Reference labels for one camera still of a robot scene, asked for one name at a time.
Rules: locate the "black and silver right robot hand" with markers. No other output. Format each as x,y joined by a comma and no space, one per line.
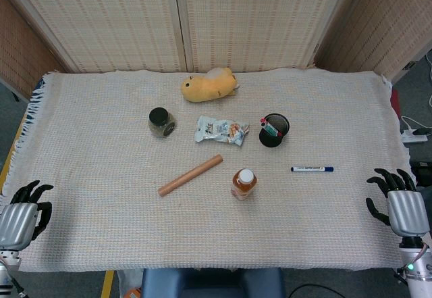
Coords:
406,211

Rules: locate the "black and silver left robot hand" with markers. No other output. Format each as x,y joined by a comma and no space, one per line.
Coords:
17,217

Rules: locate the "blue marker pen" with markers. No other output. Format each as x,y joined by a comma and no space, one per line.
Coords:
312,169

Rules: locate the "blue padded robot base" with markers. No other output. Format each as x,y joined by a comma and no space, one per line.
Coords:
212,282

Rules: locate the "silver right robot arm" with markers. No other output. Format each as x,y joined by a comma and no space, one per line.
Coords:
418,271

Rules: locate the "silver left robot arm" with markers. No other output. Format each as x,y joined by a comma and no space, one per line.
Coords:
8,271

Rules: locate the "black mesh pen holder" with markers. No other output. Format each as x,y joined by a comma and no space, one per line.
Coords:
275,140

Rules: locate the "green marker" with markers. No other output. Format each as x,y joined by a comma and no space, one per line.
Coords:
271,130

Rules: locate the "white power strip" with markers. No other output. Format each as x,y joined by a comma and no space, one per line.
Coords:
413,138

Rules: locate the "orange box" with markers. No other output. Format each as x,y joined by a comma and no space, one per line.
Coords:
132,293

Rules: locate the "orange juice bottle white cap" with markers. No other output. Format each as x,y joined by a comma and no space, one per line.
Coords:
243,184

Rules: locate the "glass jar with black lid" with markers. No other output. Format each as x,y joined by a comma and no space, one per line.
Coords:
162,124

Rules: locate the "woven bamboo screen panel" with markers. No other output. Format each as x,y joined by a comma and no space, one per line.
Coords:
20,41
256,17
381,24
101,21

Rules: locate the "wooden rolling pin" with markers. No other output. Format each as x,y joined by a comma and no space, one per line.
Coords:
190,175

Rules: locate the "cream woven tablecloth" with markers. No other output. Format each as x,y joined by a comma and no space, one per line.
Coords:
216,217

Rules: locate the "light blue snack bag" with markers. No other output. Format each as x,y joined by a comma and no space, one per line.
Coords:
221,131

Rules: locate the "yellow plush toy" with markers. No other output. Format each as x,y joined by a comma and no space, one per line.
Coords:
207,86

